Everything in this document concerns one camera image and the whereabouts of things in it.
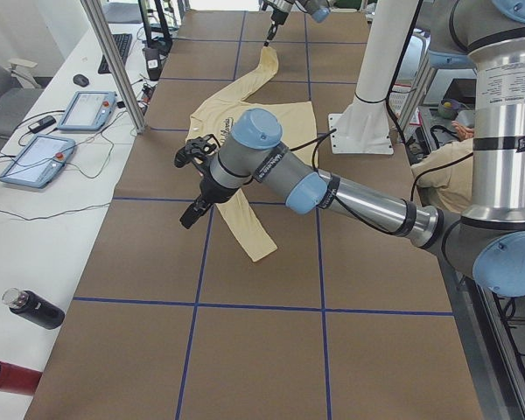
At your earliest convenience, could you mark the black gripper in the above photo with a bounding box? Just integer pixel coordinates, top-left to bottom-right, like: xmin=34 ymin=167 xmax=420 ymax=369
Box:
xmin=179 ymin=177 xmax=230 ymax=228
xmin=263 ymin=8 xmax=288 ymax=46

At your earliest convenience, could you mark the cream long sleeve shirt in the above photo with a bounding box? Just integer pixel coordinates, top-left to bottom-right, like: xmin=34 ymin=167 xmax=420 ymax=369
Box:
xmin=188 ymin=46 xmax=326 ymax=262

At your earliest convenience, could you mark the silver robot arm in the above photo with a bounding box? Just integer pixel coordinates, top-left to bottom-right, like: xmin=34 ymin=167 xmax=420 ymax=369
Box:
xmin=174 ymin=1 xmax=525 ymax=297
xmin=259 ymin=0 xmax=332 ymax=46

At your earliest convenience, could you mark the far teach pendant tablet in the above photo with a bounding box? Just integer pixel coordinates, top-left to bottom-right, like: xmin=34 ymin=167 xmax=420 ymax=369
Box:
xmin=57 ymin=91 xmax=116 ymax=132

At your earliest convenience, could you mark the teach pendant tablet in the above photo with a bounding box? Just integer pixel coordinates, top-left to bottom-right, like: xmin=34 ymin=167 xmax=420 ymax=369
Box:
xmin=57 ymin=91 xmax=116 ymax=132
xmin=0 ymin=134 xmax=76 ymax=189

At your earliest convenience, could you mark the black keyboard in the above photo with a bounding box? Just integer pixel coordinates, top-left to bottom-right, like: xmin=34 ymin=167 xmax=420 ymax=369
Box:
xmin=97 ymin=32 xmax=133 ymax=74

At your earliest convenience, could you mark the near teach pendant tablet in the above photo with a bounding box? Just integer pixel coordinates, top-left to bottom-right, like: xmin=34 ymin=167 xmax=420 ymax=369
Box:
xmin=0 ymin=134 xmax=76 ymax=189

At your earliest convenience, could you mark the black power adapter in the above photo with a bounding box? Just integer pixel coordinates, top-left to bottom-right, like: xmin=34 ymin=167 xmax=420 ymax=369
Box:
xmin=28 ymin=115 xmax=57 ymax=134

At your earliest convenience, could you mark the black computer mouse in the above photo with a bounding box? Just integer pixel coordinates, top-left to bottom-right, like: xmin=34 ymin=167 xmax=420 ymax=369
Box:
xmin=73 ymin=73 xmax=89 ymax=88

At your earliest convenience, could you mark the black water bottle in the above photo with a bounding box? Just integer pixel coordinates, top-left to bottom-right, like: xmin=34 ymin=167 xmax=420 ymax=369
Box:
xmin=2 ymin=288 xmax=65 ymax=330

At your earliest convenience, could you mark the person in beige shirt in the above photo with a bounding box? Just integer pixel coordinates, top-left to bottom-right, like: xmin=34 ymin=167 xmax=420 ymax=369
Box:
xmin=411 ymin=121 xmax=474 ymax=213

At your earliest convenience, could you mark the red bottle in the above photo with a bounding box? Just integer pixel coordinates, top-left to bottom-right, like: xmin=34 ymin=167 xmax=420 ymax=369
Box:
xmin=0 ymin=361 xmax=42 ymax=396

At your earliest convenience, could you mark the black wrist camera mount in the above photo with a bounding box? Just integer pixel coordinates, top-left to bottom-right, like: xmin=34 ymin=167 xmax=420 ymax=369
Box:
xmin=174 ymin=134 xmax=221 ymax=172

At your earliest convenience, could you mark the aluminium frame post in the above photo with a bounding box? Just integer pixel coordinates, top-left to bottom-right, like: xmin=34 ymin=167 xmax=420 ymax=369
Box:
xmin=80 ymin=0 xmax=145 ymax=134

